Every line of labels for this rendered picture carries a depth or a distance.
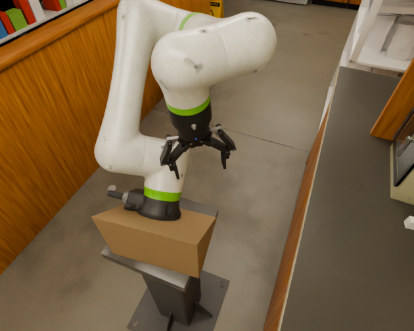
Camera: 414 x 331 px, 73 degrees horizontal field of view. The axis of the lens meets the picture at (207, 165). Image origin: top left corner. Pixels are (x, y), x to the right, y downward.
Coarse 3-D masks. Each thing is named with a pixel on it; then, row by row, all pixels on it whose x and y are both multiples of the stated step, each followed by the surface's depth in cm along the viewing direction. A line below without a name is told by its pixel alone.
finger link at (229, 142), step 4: (220, 124) 67; (220, 132) 66; (224, 132) 70; (220, 136) 68; (224, 136) 68; (228, 136) 72; (224, 140) 69; (228, 140) 70; (232, 140) 74; (228, 144) 71; (232, 144) 71; (232, 148) 73
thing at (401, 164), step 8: (408, 120) 116; (408, 128) 113; (400, 136) 119; (400, 144) 116; (408, 152) 106; (400, 160) 111; (408, 160) 103; (400, 168) 108; (408, 168) 101; (400, 176) 106
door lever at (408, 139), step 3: (405, 138) 98; (408, 138) 97; (411, 138) 96; (405, 141) 98; (408, 141) 97; (402, 144) 100; (405, 144) 98; (408, 144) 98; (402, 147) 100; (405, 147) 99; (399, 150) 101; (402, 150) 100; (396, 153) 103; (399, 153) 102; (402, 153) 101
